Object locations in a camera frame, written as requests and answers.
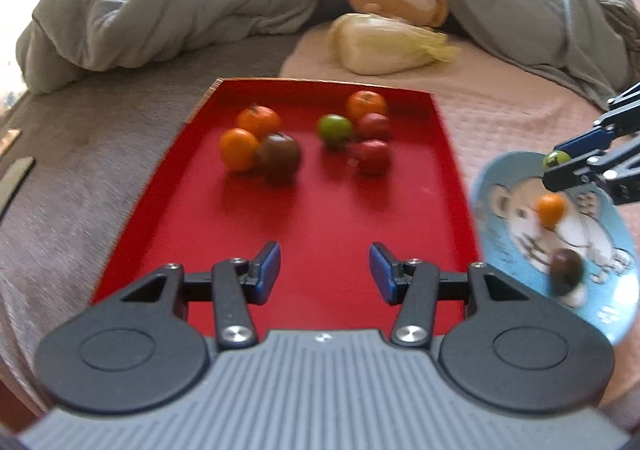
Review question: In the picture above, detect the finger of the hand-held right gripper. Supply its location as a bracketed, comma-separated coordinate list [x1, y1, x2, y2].
[542, 135, 640, 205]
[552, 81, 640, 160]

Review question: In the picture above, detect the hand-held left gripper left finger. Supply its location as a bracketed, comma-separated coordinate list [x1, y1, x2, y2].
[95, 241, 281, 350]

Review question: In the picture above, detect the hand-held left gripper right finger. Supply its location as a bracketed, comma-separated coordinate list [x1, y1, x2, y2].
[369, 242, 546, 348]

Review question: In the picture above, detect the orange tangerine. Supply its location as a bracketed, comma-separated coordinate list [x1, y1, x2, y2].
[537, 193, 567, 227]
[236, 105, 282, 143]
[346, 90, 389, 123]
[219, 128, 261, 173]

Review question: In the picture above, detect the red rectangular tray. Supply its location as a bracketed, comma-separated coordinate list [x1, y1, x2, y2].
[91, 77, 481, 346]

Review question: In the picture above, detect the dark brown round fruit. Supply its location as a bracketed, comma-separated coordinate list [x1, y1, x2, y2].
[256, 132, 303, 183]
[549, 249, 583, 298]

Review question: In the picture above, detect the red round fruit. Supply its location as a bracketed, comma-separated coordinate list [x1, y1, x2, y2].
[350, 139, 391, 176]
[356, 112, 393, 142]

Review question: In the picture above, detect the blue cartoon plate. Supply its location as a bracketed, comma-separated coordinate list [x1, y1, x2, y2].
[470, 150, 640, 346]

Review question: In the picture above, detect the pink quilted bed cover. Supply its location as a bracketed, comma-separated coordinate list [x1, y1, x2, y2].
[277, 17, 640, 411]

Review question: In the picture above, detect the grey-brown bed sheet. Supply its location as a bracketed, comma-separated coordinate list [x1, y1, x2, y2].
[0, 80, 221, 426]

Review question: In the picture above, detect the napa cabbage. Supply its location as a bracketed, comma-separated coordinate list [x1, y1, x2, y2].
[327, 12, 461, 76]

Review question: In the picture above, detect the brown wooden piece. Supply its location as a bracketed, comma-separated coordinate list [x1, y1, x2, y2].
[0, 129, 23, 156]

